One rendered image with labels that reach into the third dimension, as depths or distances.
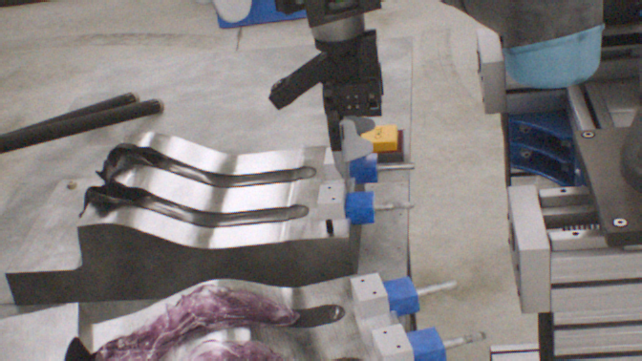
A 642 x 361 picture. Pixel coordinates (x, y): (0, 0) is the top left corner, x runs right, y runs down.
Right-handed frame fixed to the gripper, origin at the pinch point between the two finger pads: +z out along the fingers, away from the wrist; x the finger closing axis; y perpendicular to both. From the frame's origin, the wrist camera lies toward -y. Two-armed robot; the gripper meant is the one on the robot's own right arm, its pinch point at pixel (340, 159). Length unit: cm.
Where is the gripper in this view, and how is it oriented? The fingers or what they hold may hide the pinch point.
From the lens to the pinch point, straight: 147.7
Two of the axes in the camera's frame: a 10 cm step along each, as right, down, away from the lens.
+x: 0.9, -5.1, 8.5
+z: 1.2, 8.6, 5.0
